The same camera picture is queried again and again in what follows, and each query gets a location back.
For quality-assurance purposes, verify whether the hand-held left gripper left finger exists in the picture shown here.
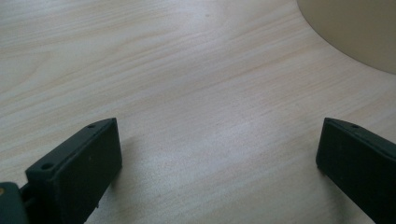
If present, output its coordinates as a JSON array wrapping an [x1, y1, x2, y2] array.
[[20, 117, 123, 224]]

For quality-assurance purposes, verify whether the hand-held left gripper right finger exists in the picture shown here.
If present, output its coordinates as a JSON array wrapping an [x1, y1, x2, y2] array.
[[315, 117, 396, 224]]

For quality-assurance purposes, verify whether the beige round object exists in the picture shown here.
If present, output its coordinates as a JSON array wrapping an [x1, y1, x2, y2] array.
[[296, 0, 396, 75]]

